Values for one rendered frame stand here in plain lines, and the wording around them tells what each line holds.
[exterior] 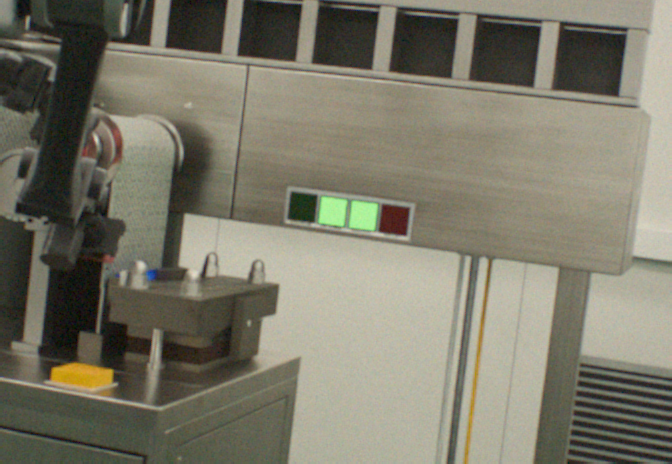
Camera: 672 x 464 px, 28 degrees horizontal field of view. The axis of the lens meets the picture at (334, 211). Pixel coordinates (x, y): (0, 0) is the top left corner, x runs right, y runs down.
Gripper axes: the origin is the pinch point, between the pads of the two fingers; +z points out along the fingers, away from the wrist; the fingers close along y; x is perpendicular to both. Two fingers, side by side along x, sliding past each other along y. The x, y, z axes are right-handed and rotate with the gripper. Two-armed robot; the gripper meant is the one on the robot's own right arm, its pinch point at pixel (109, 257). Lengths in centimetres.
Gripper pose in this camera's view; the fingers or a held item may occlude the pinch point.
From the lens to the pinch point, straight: 233.0
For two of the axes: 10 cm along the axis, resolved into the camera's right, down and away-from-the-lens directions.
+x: 2.5, -8.6, 4.4
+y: 9.5, 1.3, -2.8
